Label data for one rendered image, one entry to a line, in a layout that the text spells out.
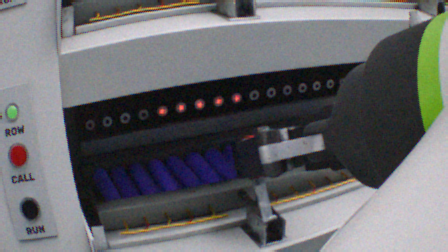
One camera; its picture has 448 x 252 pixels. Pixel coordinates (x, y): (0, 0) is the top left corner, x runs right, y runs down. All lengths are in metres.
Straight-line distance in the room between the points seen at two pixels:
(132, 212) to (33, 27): 0.20
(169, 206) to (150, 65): 0.14
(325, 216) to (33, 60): 0.30
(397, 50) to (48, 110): 0.26
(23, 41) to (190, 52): 0.15
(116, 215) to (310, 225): 0.17
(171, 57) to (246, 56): 0.06
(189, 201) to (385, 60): 0.30
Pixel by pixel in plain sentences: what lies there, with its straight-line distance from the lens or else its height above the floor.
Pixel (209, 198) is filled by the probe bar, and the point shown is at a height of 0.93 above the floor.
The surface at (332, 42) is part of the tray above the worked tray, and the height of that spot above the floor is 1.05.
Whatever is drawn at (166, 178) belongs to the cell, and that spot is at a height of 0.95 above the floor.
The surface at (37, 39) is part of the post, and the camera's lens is 0.42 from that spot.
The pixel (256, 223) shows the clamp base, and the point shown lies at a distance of 0.49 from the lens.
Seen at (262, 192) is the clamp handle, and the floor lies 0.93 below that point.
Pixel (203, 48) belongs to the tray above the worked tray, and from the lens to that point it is 0.45.
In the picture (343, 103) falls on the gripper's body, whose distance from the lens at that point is 0.30.
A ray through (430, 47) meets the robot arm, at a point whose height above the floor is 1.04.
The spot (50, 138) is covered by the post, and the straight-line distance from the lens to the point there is 0.42.
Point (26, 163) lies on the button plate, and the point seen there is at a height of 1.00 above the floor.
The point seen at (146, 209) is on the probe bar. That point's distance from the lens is 0.51.
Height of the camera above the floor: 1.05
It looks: 6 degrees down
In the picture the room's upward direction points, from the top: 8 degrees counter-clockwise
